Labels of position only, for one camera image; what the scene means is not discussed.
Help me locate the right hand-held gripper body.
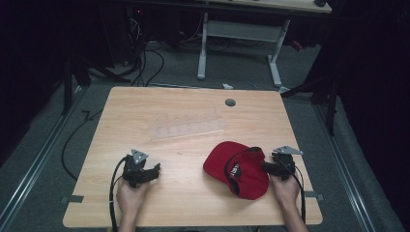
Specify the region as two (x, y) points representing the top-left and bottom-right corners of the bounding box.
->
(270, 145), (305, 182)

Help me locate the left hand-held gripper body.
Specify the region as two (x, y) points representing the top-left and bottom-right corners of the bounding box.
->
(122, 148), (150, 189)

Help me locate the red baseball cap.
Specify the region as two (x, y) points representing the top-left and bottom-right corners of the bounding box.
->
(202, 140), (271, 201)

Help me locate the person's right hand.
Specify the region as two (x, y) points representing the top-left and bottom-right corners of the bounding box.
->
(269, 173), (302, 212)

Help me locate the person's left hand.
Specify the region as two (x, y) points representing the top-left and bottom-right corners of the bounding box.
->
(115, 176), (151, 217)

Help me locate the black metal stand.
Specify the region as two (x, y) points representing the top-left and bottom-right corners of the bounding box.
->
(60, 52), (132, 116)
(279, 72), (340, 137)

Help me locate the dark computer tower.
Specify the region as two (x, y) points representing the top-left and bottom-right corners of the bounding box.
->
(99, 5), (147, 67)

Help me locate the desk with grey metal legs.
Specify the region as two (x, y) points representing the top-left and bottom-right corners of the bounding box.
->
(196, 0), (333, 89)

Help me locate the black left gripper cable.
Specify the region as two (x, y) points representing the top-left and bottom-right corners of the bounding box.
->
(108, 156), (129, 232)

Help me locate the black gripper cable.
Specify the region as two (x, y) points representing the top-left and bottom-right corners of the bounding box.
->
(289, 163), (307, 224)
(108, 156), (129, 232)

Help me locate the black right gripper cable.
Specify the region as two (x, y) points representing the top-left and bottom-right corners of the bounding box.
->
(289, 163), (307, 224)

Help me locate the metal floor rail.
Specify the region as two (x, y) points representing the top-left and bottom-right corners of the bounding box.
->
(0, 86), (87, 232)
(312, 101), (377, 232)

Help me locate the black floor cable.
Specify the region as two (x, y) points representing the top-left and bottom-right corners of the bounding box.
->
(60, 108), (104, 182)

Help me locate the bundle of black cables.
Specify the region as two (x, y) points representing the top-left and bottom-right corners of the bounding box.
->
(127, 15), (166, 88)

